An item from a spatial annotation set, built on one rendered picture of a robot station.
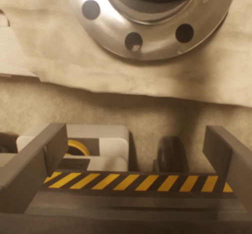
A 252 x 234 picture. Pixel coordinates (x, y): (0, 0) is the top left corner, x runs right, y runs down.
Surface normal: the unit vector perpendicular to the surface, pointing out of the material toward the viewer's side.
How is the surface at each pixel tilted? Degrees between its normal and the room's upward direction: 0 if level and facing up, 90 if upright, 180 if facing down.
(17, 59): 0
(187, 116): 0
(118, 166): 90
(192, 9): 0
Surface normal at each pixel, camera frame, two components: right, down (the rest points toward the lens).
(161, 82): 0.40, -0.31
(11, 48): -0.04, 0.30
